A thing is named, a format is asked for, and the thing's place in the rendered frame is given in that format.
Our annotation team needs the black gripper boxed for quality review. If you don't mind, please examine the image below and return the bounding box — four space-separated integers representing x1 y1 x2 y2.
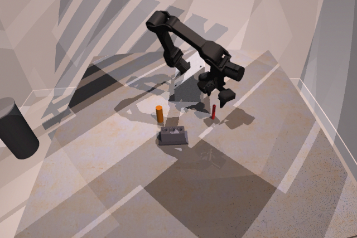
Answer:
199 71 235 108

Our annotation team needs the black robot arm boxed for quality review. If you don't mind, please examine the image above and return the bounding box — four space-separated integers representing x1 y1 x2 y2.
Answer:
146 11 245 94

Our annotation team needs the orange cylinder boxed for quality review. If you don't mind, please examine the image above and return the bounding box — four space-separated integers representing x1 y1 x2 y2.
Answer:
156 105 163 123

